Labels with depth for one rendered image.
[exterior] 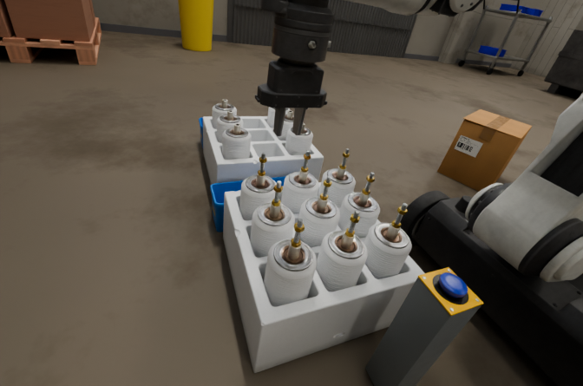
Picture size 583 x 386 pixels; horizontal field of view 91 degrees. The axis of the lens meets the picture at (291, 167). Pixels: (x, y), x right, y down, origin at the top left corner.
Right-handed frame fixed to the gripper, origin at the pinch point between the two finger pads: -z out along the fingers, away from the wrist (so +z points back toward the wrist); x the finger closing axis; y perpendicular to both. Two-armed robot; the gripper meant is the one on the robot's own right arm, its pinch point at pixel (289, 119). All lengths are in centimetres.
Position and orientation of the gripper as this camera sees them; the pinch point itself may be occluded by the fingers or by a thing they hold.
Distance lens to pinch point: 52.4
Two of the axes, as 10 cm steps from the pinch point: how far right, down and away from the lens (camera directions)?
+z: 1.4, -8.4, -5.2
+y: 3.5, 5.3, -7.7
